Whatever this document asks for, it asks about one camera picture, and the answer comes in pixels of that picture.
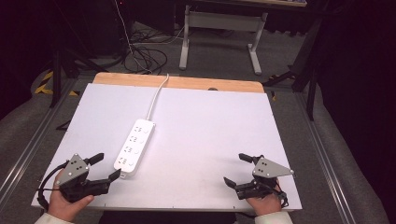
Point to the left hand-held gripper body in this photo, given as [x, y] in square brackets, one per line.
[73, 169]

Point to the metal floor rail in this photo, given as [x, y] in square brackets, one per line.
[31, 143]
[323, 161]

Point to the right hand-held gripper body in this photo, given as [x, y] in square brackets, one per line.
[267, 169]

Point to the black tripod stand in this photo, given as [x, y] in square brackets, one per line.
[57, 74]

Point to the white power strip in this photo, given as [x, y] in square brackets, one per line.
[134, 147]

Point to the wooden desk top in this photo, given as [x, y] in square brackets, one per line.
[271, 2]

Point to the yellow black hazard tape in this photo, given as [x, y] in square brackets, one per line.
[46, 84]

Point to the white metal desk frame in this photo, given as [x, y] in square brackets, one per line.
[222, 20]

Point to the person's dark clothing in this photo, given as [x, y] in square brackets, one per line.
[168, 218]

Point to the white table cover board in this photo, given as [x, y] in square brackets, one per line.
[202, 133]

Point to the black metal stand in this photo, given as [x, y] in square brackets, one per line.
[311, 77]

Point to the person's left hand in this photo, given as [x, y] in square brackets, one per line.
[63, 208]

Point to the person's right hand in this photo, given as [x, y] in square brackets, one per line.
[264, 205]

